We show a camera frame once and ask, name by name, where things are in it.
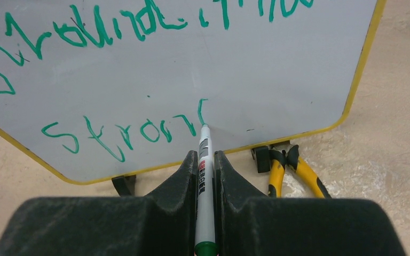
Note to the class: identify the yellow handled pliers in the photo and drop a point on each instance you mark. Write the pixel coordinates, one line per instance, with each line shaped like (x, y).
(292, 159)

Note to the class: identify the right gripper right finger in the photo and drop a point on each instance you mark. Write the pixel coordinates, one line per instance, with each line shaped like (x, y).
(237, 233)

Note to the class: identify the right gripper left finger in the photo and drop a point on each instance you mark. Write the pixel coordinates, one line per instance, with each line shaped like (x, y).
(170, 229)

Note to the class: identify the green whiteboard marker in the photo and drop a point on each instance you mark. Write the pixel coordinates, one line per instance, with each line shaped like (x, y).
(205, 237)

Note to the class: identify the yellow framed whiteboard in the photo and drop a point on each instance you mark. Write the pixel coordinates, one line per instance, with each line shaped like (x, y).
(93, 90)

